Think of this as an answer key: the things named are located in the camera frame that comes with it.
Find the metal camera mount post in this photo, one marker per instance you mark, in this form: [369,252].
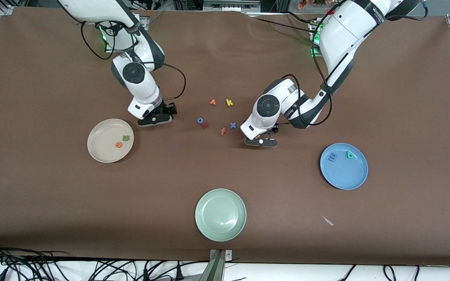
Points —
[215,269]

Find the pale green plate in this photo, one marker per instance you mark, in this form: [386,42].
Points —
[220,215]

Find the teal foam letter p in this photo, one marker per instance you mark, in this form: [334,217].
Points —
[350,155]

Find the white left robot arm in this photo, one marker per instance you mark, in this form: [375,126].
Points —
[342,35]

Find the grey metal housing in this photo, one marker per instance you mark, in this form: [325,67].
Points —
[231,5]

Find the beige brown plate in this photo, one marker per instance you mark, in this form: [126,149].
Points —
[104,144]

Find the blue foam letter m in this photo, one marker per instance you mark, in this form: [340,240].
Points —
[332,157]

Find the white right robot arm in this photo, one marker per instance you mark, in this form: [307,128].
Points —
[139,82]

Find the brown table cover sheet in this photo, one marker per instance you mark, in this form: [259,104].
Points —
[53,195]

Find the yellow foam letter k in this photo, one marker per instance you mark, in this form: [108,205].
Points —
[229,102]

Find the small white paper scrap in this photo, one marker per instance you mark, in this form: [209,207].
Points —
[327,221]

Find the orange artificial flowers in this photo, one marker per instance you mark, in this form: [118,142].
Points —
[307,4]

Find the blue plate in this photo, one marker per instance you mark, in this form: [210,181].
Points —
[343,173]

